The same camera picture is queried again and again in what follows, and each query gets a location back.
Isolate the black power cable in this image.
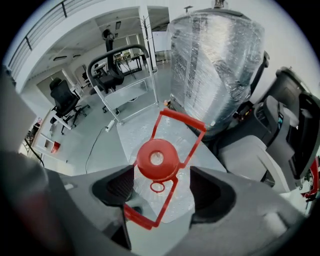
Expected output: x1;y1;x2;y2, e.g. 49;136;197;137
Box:
84;127;107;175

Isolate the grey metal platform cart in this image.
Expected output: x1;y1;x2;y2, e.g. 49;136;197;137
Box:
86;44;228;176

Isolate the black coat rack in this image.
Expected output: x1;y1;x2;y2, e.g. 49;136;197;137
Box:
137;14;156;55

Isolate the large clear water jug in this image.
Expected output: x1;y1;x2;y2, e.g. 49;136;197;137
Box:
123;108;208;231

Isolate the white desk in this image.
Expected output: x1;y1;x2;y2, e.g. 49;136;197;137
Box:
32;109;73;156

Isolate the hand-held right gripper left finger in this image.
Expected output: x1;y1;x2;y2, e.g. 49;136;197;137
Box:
59;164;135;251

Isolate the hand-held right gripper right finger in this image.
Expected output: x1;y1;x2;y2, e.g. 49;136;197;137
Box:
189;166;306;256

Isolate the white power strip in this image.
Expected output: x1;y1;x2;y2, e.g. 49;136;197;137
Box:
104;119;116;133

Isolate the black mezzanine railing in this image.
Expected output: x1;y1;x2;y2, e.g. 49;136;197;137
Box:
7;0;106;73

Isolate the grey floor scrubber machine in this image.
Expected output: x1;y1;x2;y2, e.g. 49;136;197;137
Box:
217;66;320;193

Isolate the plastic-wrapped machine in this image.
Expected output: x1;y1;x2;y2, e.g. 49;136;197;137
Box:
168;7;271;137

